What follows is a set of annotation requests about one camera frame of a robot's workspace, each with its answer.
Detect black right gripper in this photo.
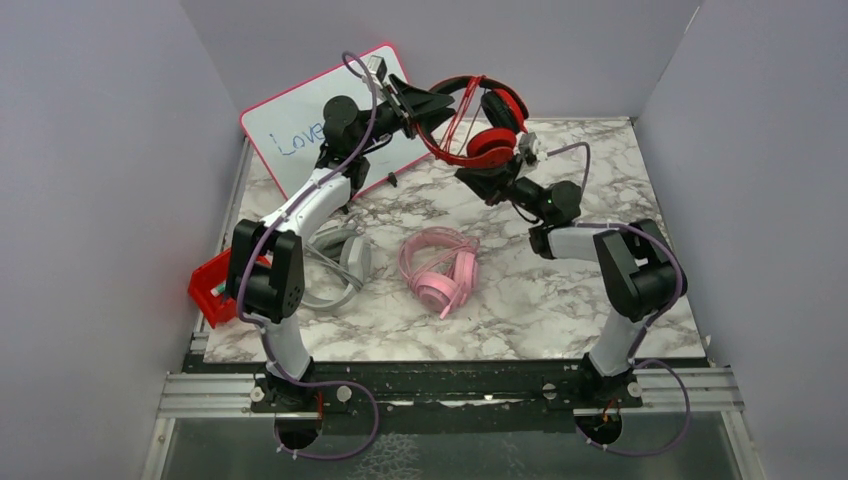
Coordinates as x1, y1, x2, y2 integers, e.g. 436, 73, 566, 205
455, 153, 550, 223

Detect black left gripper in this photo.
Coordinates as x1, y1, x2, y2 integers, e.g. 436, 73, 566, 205
352, 73, 455, 153

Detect red black headphones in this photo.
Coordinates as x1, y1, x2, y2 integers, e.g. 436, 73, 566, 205
417, 75, 529, 169

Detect pink headphones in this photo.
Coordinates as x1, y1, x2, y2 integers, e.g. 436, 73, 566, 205
397, 227, 480, 319

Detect grey white headphones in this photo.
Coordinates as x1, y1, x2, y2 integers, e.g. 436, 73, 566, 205
301, 224, 372, 312

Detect grey headphone cable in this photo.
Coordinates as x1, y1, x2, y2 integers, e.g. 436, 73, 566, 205
307, 228, 366, 293

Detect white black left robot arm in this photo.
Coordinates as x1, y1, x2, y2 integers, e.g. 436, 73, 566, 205
226, 74, 454, 411

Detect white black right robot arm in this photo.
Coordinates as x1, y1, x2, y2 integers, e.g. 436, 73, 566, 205
455, 166, 688, 407

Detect pink framed whiteboard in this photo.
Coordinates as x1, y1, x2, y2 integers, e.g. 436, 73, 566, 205
240, 64, 428, 197

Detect red plastic bin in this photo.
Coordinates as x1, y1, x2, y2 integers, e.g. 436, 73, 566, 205
188, 249, 237, 329

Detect white green marker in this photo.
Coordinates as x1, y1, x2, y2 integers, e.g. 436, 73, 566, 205
210, 283, 226, 297

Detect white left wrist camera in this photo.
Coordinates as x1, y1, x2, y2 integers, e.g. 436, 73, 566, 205
363, 55, 390, 89

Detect black metal base rail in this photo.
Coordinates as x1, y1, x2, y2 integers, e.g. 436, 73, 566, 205
182, 351, 713, 439

